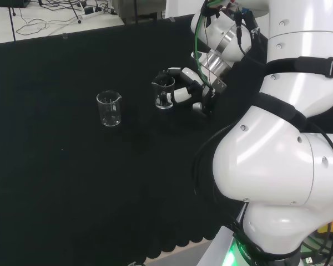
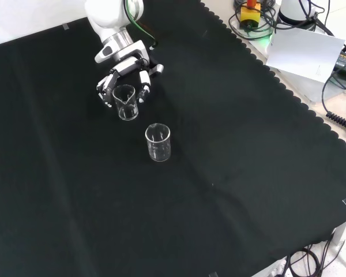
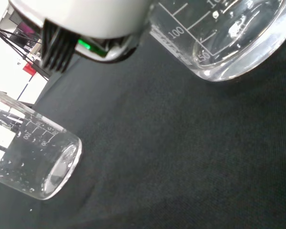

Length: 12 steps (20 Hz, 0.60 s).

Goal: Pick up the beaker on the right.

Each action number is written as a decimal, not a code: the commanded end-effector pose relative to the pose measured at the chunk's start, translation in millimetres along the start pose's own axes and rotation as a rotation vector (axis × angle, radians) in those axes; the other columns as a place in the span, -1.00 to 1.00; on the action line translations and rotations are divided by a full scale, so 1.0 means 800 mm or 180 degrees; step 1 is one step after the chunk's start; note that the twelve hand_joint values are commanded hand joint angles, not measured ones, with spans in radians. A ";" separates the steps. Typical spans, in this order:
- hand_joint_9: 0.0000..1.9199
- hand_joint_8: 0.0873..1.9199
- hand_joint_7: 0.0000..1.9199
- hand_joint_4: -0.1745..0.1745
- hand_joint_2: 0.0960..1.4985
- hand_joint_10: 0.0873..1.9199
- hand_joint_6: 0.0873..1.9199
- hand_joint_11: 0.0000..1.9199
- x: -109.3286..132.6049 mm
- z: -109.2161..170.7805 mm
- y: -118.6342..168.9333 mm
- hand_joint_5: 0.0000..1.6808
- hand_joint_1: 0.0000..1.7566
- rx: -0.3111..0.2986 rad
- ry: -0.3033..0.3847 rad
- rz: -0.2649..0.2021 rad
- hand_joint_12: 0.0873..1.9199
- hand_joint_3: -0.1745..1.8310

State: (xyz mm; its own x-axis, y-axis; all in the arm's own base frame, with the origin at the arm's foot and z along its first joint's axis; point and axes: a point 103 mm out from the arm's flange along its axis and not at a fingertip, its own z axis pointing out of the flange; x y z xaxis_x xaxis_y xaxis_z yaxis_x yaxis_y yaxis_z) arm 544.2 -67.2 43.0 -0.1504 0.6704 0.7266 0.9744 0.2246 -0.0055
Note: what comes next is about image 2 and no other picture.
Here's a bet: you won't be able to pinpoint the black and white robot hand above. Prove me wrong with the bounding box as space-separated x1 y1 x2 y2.
93 40 164 109

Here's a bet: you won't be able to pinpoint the clear glass beaker with spout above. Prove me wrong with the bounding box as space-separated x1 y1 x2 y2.
112 84 140 121

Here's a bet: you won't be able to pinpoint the black bench cloth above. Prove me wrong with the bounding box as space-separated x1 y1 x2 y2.
0 0 346 277

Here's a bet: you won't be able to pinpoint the yellow stop button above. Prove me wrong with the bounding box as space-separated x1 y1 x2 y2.
238 0 262 31

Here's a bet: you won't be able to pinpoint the pale board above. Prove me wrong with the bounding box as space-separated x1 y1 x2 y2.
265 27 346 84

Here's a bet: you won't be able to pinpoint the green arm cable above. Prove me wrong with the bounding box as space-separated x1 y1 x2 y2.
125 0 159 50

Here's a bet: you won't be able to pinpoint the black floor cables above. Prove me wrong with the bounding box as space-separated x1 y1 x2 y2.
282 233 346 277

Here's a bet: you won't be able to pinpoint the grey metal table bracket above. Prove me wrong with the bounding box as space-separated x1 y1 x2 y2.
331 215 346 252

